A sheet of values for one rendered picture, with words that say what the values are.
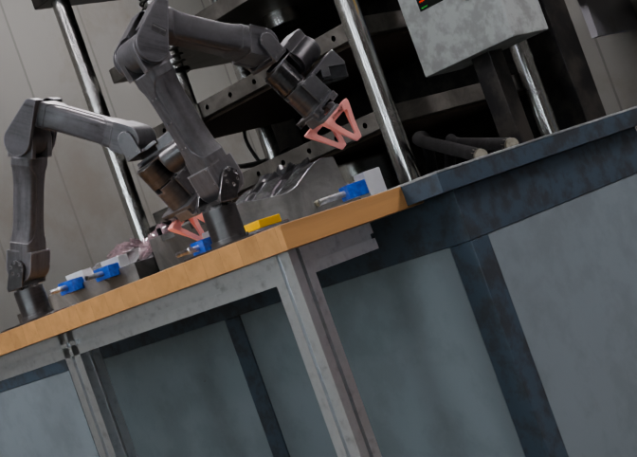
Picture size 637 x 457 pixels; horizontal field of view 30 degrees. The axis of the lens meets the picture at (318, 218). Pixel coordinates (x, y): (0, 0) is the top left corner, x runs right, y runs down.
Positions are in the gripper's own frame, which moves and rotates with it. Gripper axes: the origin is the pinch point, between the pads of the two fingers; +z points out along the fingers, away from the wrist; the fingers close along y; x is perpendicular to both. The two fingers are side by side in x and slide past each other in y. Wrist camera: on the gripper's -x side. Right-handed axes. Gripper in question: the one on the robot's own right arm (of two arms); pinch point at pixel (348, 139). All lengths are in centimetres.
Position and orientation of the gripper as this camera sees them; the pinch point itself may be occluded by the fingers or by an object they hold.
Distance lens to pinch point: 229.1
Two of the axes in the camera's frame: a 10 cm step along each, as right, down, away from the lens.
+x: -6.0, 7.2, -3.4
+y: -3.5, 1.5, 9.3
